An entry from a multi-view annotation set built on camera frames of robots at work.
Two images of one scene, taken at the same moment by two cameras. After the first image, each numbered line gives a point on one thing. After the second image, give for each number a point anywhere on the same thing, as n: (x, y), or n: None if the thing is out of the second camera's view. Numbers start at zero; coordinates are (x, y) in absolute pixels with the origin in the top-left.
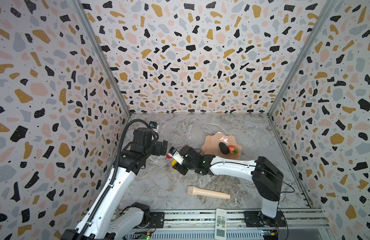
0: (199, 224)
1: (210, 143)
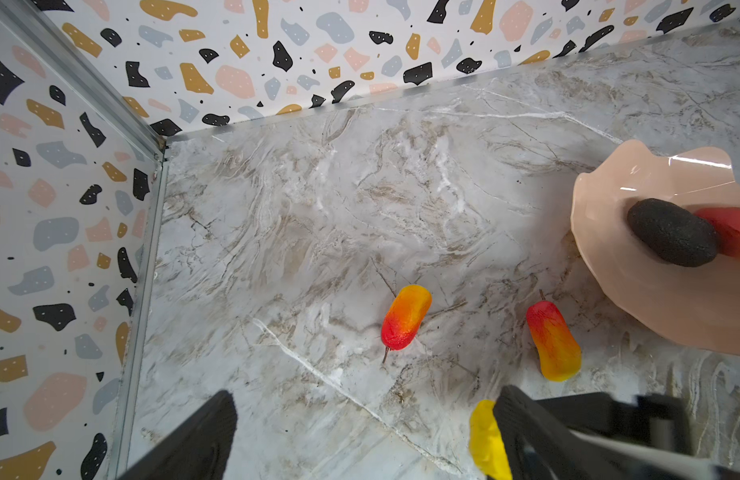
0: None
1: (709, 307)
